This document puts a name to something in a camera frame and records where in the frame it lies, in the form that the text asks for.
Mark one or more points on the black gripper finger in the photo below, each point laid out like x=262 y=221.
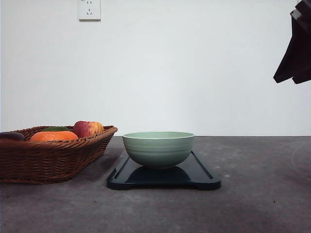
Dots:
x=302 y=77
x=297 y=57

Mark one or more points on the light green bowl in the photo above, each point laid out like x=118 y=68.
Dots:
x=159 y=149

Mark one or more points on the brown wicker basket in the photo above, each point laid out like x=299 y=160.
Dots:
x=48 y=162

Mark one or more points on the dark rectangular tray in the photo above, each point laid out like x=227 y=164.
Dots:
x=193 y=174

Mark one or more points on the red apple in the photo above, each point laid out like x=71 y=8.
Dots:
x=88 y=128

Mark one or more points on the green lime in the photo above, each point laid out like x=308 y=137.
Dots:
x=56 y=128

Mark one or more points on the orange mandarin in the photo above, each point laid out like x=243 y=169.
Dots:
x=53 y=136

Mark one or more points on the dark red plum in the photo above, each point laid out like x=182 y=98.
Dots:
x=12 y=135

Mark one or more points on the white wall socket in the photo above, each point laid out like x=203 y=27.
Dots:
x=89 y=11

